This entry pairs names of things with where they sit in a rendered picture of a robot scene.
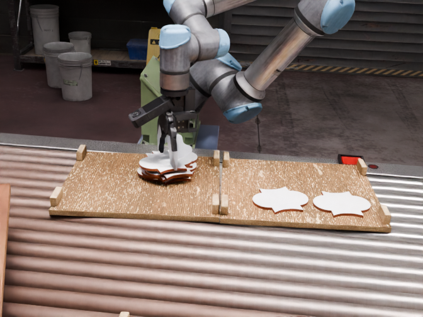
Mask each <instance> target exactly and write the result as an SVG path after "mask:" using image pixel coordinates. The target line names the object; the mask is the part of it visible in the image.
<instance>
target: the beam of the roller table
mask: <svg viewBox="0 0 423 317"><path fill-rule="evenodd" d="M0 145H5V146H14V147H28V148H44V149H52V150H67V151H75V152H76V151H77V150H78V149H79V147H80V146H81V145H86V148H87V152H111V153H139V154H146V153H152V151H155V152H159V150H158V145H145V144H137V143H122V142H106V141H97V140H82V139H73V138H58V137H50V136H35V135H19V134H10V133H0ZM219 151H220V163H222V161H223V153H224V152H228V153H229V158H230V159H249V160H273V161H285V162H309V163H321V164H339V162H338V160H334V159H326V158H310V157H295V156H287V155H271V154H263V153H247V152H232V151H223V150H219ZM192 152H193V153H195V154H196V155H197V156H198V157H213V154H214V150H208V149H200V148H192ZM365 163H366V165H367V167H368V165H369V164H373V165H377V166H378V169H371V168H369V167H368V168H367V173H366V175H375V176H383V177H399V178H407V179H422V180H423V167H421V166H413V165H397V164H382V163H374V162H365Z"/></svg>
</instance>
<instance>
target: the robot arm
mask: <svg viewBox="0 0 423 317"><path fill-rule="evenodd" d="M253 1H256V0H163V4H164V7H165V9H166V11H167V13H168V15H169V17H170V18H171V19H172V20H173V22H174V23H175V25H166V26H163V27H162V28H161V34H160V40H159V47H160V87H161V94H162V95H161V96H159V97H158V98H156V99H154V100H153V101H151V102H149V103H148V104H146V105H145V106H142V107H141V108H139V109H138V110H136V111H134V112H132V113H130V114H129V115H128V117H129V119H130V121H131V122H132V124H133V126H134V127H136V128H139V127H141V126H142V125H144V124H146V123H147V122H149V121H150V120H152V119H154V118H156V117H158V116H159V118H158V121H157V143H158V150H159V151H160V153H163V152H164V144H165V143H167V144H168V147H169V157H170V164H171V166H172V167H173V169H174V170H177V169H178V159H180V158H182V157H185V156H187V155H189V154H190V153H191V152H192V148H191V146H189V145H186V144H184V143H183V138H182V136H181V135H179V133H191V132H196V125H197V114H198V113H199V112H200V111H201V109H202V107H203V106H204V104H205V103H206V100H207V99H208V98H209V97H210V96H212V97H213V99H214V100H215V102H216V103H217V104H218V107H219V108H220V109H221V111H222V113H223V115H224V116H225V117H226V118H227V119H228V121H229V122H230V123H233V124H239V123H243V122H245V121H248V120H250V119H252V118H253V117H255V116H256V115H258V114H259V113H260V112H261V110H262V104H261V103H260V102H261V101H262V100H263V99H264V97H265V95H266V93H265V89H266V88H267V87H268V86H269V85H270V84H271V83H272V82H273V81H274V80H275V79H276V78H277V76H279V75H280V73H282V71H284V70H285V68H287V66H288V65H289V64H290V63H291V62H292V61H293V60H294V59H295V58H296V57H297V56H298V54H299V53H300V52H301V51H302V50H303V49H304V48H305V47H306V46H307V45H308V44H309V43H310V42H311V41H312V40H313V39H314V38H315V37H316V36H324V35H325V34H333V33H335V32H337V31H338V29H341V28H342V27H343V26H344V25H345V24H346V23H347V22H348V21H349V20H350V18H351V16H352V15H353V12H354V7H355V1H354V0H300V2H299V3H298V5H297V6H296V7H295V8H294V12H295V16H294V17H293V18H292V19H291V20H290V22H289V23H288V24H287V25H286V26H285V27H284V28H283V29H282V30H281V31H280V33H279V34H278V35H277V36H276V37H275V38H274V40H273V41H272V42H271V43H270V44H269V45H268V46H267V47H266V48H265V49H264V51H263V52H262V53H261V54H260V55H259V56H258V58H257V59H255V61H253V63H252V64H251V65H250V66H249V67H248V69H247V70H246V71H241V70H242V67H241V65H240V64H239V63H238V61H236V59H234V58H233V56H231V54H229V53H228V51H229V48H230V39H229V37H228V35H227V33H226V31H224V30H222V29H217V28H215V29H213V28H212V27H211V25H210V24H209V22H208V21H207V20H206V18H208V17H211V16H214V15H216V14H219V13H222V12H224V11H228V10H230V9H233V8H236V7H239V6H241V5H244V4H247V3H250V2H253ZM191 62H196V63H195V64H194V65H193V66H192V67H191V68H190V67H189V63H191ZM192 119H195V128H193V124H192V123H190V121H192Z"/></svg>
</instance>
